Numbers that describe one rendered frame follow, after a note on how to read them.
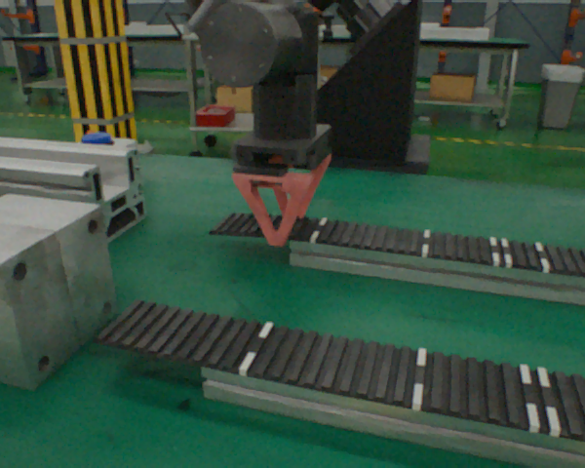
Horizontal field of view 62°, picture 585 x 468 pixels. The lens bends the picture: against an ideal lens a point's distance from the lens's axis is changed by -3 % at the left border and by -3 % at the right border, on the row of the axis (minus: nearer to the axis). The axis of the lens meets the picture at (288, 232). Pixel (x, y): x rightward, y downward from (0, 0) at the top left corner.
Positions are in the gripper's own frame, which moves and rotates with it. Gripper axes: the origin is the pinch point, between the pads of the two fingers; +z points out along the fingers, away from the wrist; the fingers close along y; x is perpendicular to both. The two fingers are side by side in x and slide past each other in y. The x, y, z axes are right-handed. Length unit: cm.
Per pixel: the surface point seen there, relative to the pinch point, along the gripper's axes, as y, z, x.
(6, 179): 3.8, -3.2, -30.2
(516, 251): -0.3, -0.2, 21.3
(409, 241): -0.1, 0.0, 12.0
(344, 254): 1.8, 1.3, 6.3
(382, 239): 0.7, -0.2, 9.5
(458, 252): 1.4, -0.2, 16.3
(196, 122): -267, 48, -147
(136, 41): -453, 3, -309
